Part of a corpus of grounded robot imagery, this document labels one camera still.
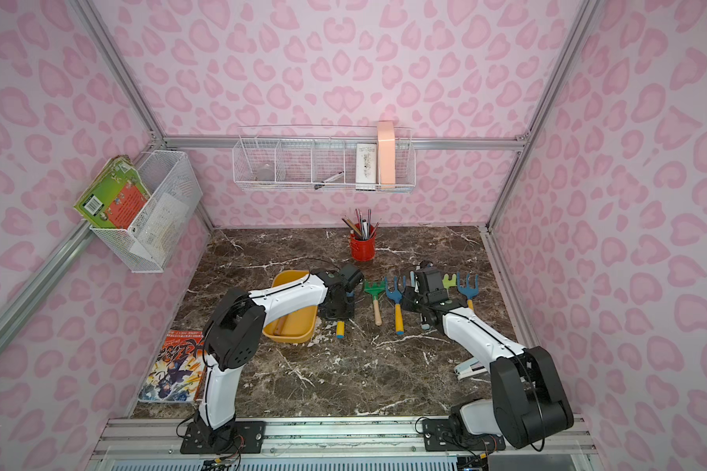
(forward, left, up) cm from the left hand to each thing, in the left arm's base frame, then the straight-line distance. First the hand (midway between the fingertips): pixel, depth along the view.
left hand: (349, 313), depth 94 cm
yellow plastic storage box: (-6, +15, +2) cm, 17 cm away
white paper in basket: (+13, +52, +25) cm, 59 cm away
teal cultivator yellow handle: (+9, -41, -2) cm, 42 cm away
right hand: (+3, -18, +7) cm, 20 cm away
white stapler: (-17, -34, +1) cm, 38 cm away
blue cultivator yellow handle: (+8, -16, -2) cm, 18 cm away
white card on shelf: (+34, -6, +31) cm, 46 cm away
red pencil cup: (+25, -4, +1) cm, 25 cm away
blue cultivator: (-6, +2, 0) cm, 6 cm away
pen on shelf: (+35, +6, +26) cm, 44 cm away
